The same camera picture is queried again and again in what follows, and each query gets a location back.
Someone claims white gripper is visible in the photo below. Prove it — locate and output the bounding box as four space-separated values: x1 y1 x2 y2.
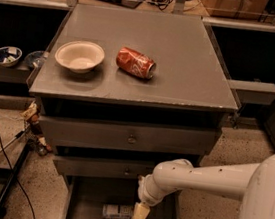
131 175 164 219

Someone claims blue plastic bottle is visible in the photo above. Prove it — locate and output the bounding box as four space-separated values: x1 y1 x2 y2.
102 204 134 219

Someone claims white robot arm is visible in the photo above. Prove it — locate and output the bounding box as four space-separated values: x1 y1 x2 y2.
131 155 275 219

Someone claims open bottom grey drawer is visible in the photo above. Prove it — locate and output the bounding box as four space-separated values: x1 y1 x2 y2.
65 177 181 219

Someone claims middle grey drawer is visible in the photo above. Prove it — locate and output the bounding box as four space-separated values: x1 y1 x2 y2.
53 155 154 179

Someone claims top grey drawer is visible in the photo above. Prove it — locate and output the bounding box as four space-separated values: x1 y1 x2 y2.
39 115 218 156

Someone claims grey drawer cabinet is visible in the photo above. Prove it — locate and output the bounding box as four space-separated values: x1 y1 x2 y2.
8 0 251 219

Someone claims snack wrappers pile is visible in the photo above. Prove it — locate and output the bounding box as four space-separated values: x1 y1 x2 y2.
21 102 52 156

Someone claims crushed red soda can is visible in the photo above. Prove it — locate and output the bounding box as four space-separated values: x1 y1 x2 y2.
116 47 156 80

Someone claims white paper bowl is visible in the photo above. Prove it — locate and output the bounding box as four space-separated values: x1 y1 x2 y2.
55 41 105 74

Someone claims dark glass bowl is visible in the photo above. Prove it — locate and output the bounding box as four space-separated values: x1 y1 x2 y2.
24 50 48 69

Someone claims white bowl with items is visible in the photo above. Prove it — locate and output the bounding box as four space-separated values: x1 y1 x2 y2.
0 46 23 68

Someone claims cardboard box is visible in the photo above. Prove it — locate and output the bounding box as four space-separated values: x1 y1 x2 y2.
200 0 268 20

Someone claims black floor cable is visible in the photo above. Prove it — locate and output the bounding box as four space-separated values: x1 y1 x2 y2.
0 100 55 219

